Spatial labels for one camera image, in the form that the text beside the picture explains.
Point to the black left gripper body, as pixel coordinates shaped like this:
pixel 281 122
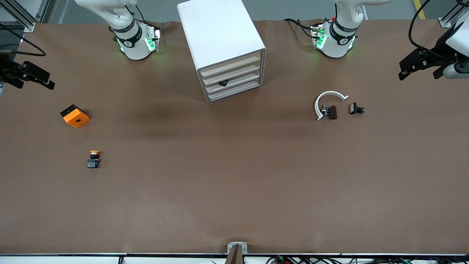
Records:
pixel 438 56

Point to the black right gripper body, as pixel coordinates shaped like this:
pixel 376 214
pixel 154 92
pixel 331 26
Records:
pixel 8 69

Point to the orange capped black push button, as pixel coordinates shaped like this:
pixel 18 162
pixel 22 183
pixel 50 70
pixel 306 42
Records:
pixel 93 161

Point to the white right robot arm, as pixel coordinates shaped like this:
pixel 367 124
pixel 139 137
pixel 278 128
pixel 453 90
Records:
pixel 133 47

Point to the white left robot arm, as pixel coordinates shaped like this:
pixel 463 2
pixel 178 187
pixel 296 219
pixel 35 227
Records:
pixel 339 47

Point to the white drawer with black tab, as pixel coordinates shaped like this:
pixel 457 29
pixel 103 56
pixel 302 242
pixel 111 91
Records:
pixel 242 78

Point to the white drawer cabinet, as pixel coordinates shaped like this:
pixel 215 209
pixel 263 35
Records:
pixel 220 33

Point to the orange block with hole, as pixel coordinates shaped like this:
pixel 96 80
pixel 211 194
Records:
pixel 77 119

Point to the small black clip component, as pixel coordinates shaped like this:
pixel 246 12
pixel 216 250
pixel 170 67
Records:
pixel 354 108

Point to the brown and metal small component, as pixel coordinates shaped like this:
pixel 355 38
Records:
pixel 332 112

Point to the white table edge profile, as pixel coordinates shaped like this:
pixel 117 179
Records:
pixel 73 259

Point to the brown table cover sheet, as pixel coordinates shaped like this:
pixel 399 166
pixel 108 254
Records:
pixel 234 183

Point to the aluminium frame post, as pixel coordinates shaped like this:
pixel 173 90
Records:
pixel 444 23
pixel 31 26

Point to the grey metal camera bracket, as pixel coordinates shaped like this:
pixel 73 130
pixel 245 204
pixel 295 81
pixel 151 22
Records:
pixel 237 244

